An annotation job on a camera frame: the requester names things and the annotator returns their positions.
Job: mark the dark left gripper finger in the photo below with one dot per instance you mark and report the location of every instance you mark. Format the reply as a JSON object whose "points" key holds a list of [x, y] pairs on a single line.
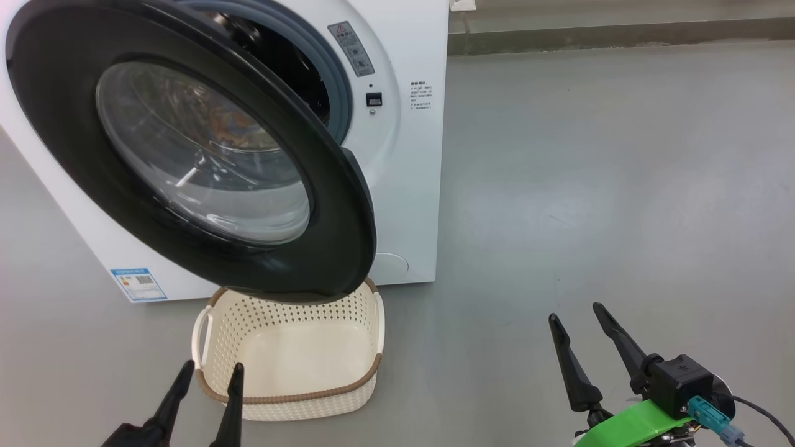
{"points": [[231, 422], [171, 406]]}

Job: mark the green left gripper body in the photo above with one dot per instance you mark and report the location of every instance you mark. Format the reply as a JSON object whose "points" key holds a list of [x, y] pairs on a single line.
{"points": [[133, 437]]}

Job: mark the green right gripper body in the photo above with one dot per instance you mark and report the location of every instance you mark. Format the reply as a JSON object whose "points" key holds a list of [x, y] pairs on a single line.
{"points": [[633, 428]]}

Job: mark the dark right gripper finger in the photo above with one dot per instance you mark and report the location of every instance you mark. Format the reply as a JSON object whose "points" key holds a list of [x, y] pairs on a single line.
{"points": [[630, 366], [581, 388]]}

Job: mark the black round glass washer door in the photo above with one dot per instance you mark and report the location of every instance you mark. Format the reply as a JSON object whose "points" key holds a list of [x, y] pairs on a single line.
{"points": [[62, 136]]}

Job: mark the white front-load washing machine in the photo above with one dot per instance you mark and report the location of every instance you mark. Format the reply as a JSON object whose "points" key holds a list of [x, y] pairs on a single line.
{"points": [[410, 186]]}

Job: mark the cream perforated laundry basket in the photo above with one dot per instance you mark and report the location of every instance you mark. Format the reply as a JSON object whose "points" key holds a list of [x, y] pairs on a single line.
{"points": [[298, 406]]}

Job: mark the blue energy label sticker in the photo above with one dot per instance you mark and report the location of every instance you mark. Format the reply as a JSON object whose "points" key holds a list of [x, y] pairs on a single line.
{"points": [[140, 285]]}

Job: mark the round white filter cover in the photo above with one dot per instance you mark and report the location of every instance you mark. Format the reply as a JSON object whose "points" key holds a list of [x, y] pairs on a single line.
{"points": [[394, 268]]}

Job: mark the grey warning sticker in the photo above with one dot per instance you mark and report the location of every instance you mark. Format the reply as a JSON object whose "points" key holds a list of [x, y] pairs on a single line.
{"points": [[351, 49]]}

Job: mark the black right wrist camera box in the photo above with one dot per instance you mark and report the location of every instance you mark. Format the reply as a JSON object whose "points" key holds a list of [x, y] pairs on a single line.
{"points": [[680, 385]]}

